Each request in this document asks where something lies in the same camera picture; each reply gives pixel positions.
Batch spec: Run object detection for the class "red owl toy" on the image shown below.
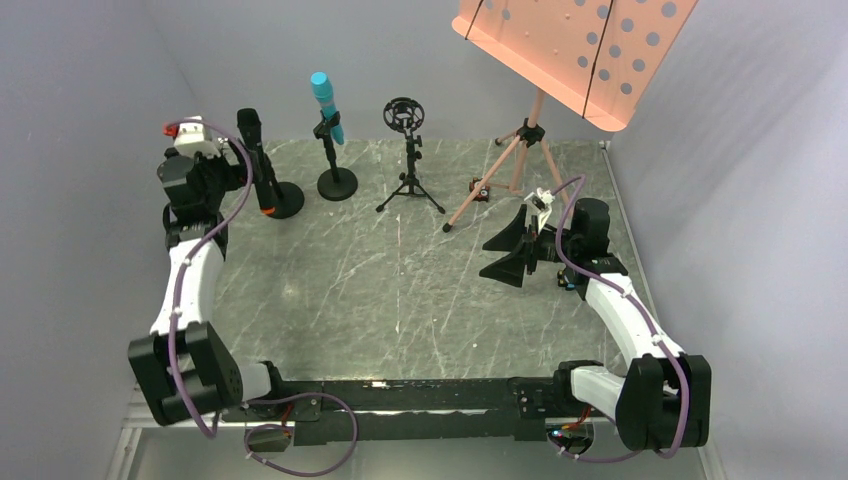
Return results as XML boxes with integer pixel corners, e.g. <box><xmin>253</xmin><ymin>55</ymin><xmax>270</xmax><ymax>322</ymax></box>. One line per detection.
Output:
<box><xmin>468</xmin><ymin>177</ymin><xmax>490</xmax><ymax>202</ymax></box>

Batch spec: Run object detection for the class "black clip desk mic stand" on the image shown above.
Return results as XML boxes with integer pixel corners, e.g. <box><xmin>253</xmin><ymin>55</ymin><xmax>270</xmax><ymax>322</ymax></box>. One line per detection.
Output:
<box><xmin>313</xmin><ymin>112</ymin><xmax>358</xmax><ymax>202</ymax></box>

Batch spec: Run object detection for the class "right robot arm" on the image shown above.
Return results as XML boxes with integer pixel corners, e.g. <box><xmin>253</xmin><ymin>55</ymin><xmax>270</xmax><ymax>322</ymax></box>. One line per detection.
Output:
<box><xmin>479</xmin><ymin>198</ymin><xmax>712</xmax><ymax>454</ymax></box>

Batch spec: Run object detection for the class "black tripod shock mount stand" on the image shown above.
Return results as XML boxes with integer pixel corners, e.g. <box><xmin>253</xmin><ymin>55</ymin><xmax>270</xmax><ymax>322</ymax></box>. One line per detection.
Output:
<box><xmin>375</xmin><ymin>97</ymin><xmax>446</xmax><ymax>214</ymax></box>

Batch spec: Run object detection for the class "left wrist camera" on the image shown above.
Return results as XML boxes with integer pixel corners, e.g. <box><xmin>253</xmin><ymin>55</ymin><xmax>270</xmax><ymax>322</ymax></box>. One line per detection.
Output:
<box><xmin>163</xmin><ymin>115</ymin><xmax>222</xmax><ymax>158</ymax></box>

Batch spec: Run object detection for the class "black microphone orange end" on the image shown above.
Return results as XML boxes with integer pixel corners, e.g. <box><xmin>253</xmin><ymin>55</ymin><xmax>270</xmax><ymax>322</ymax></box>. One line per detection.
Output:
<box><xmin>237</xmin><ymin>108</ymin><xmax>277</xmax><ymax>216</ymax></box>

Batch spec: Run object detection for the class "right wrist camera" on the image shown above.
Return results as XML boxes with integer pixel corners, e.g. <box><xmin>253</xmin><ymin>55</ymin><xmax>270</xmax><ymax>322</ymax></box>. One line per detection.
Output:
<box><xmin>524</xmin><ymin>188</ymin><xmax>555</xmax><ymax>231</ymax></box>

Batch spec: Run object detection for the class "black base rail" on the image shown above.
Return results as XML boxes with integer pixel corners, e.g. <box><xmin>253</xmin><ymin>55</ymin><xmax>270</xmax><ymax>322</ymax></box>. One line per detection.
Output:
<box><xmin>223</xmin><ymin>377</ymin><xmax>586</xmax><ymax>446</ymax></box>

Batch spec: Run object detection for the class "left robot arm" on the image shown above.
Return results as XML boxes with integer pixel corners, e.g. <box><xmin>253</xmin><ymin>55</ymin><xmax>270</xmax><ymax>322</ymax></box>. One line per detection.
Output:
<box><xmin>127</xmin><ymin>141</ymin><xmax>272</xmax><ymax>426</ymax></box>

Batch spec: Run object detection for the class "black small desk mic stand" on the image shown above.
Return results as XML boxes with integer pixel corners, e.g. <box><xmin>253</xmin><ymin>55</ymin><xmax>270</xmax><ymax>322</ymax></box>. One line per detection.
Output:
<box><xmin>262</xmin><ymin>157</ymin><xmax>305</xmax><ymax>219</ymax></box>

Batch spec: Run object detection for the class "pink music stand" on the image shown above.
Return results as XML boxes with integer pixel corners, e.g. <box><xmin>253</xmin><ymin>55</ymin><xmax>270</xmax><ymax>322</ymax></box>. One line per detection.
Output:
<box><xmin>442</xmin><ymin>0</ymin><xmax>701</xmax><ymax>234</ymax></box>

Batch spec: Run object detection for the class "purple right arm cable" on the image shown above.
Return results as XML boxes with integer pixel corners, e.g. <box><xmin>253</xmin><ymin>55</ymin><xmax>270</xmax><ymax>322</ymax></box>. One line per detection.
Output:
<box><xmin>546</xmin><ymin>175</ymin><xmax>692</xmax><ymax>465</ymax></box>

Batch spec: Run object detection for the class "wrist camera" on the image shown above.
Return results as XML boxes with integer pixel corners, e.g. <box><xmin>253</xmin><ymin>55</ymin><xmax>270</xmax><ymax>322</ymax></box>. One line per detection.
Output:
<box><xmin>163</xmin><ymin>115</ymin><xmax>222</xmax><ymax>158</ymax></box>
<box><xmin>524</xmin><ymin>188</ymin><xmax>555</xmax><ymax>231</ymax></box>

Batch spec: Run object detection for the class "blue microphone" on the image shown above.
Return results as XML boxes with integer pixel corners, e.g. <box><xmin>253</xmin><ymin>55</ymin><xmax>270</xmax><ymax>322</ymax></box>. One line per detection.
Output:
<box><xmin>310</xmin><ymin>71</ymin><xmax>345</xmax><ymax>145</ymax></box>

